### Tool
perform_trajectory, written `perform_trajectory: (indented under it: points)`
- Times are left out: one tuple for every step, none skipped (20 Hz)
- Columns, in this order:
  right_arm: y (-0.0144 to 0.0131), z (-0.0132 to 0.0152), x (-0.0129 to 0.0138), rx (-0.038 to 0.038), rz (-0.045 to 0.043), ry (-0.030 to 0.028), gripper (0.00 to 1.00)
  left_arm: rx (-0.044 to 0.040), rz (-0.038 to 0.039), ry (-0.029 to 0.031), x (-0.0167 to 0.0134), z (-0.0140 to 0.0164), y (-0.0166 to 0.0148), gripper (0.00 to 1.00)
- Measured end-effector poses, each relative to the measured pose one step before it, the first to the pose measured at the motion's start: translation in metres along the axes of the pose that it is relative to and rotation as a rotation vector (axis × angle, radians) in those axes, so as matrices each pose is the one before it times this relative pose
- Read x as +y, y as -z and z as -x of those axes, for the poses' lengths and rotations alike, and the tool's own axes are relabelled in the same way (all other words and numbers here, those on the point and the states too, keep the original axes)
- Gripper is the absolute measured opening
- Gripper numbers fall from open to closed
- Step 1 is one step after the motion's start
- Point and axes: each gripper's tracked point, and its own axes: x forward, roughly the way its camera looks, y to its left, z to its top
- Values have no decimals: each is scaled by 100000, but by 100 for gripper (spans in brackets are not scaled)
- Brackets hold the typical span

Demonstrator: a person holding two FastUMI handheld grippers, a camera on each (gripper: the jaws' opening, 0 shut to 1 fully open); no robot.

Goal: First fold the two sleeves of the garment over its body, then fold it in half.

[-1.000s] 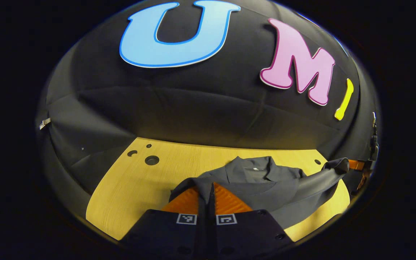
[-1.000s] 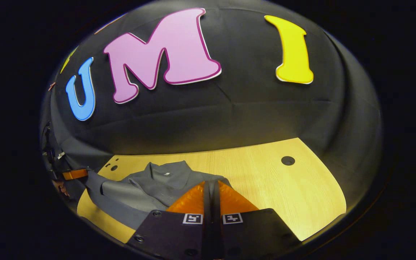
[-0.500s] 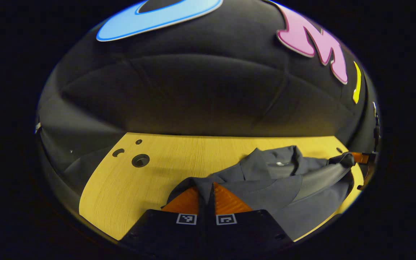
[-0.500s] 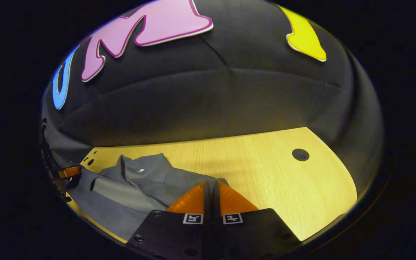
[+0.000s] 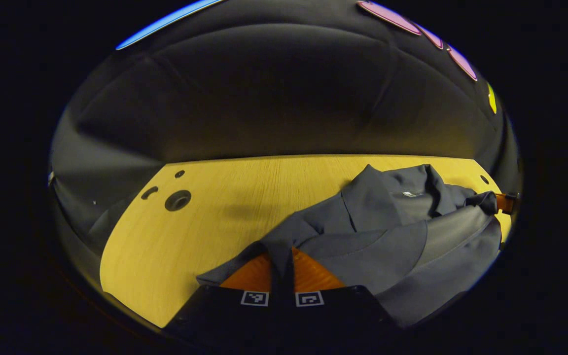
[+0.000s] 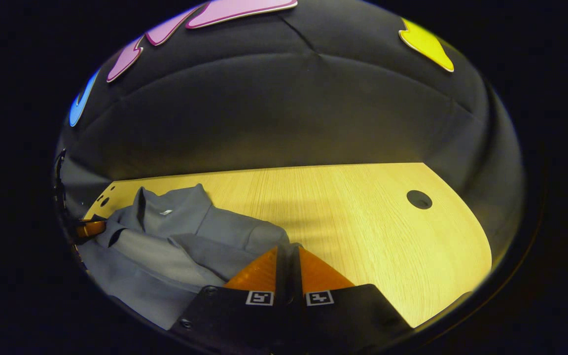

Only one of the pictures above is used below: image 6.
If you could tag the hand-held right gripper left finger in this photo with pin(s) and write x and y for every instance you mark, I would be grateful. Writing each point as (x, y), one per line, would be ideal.
(279, 276)

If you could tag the black backdrop cloth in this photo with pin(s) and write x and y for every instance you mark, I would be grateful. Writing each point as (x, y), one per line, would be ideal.
(284, 108)

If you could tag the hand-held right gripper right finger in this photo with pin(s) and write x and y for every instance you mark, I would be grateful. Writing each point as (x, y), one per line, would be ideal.
(295, 276)

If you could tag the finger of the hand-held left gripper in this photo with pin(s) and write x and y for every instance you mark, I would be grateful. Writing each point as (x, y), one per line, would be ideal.
(90, 229)

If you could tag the grey collared shirt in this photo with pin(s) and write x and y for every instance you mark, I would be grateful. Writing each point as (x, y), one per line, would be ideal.
(165, 246)

